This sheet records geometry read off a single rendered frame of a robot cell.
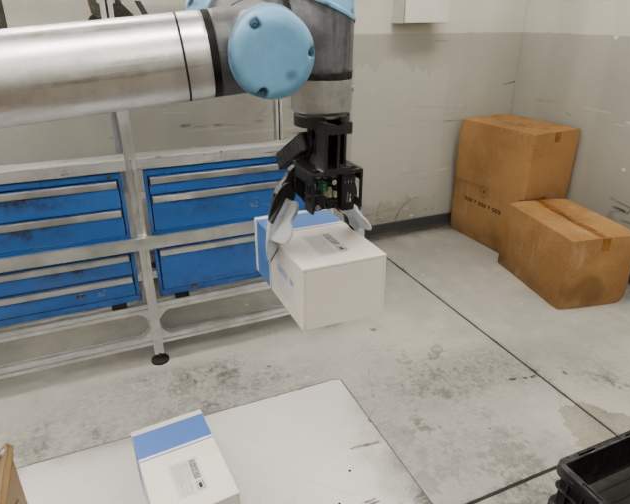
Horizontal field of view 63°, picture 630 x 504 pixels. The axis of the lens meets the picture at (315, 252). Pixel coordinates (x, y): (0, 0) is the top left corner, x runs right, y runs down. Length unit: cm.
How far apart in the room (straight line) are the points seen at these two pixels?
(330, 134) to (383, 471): 61
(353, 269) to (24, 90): 41
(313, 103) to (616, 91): 296
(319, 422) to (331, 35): 72
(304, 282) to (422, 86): 297
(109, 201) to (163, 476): 143
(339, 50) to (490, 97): 330
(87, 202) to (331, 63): 162
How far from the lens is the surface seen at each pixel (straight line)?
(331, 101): 63
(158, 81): 47
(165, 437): 94
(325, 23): 63
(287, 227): 68
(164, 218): 219
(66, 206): 215
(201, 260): 228
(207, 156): 213
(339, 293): 68
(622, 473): 144
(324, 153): 63
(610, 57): 353
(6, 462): 83
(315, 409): 109
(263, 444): 103
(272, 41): 46
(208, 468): 88
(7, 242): 221
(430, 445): 205
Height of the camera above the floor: 143
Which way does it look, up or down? 25 degrees down
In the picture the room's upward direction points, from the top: straight up
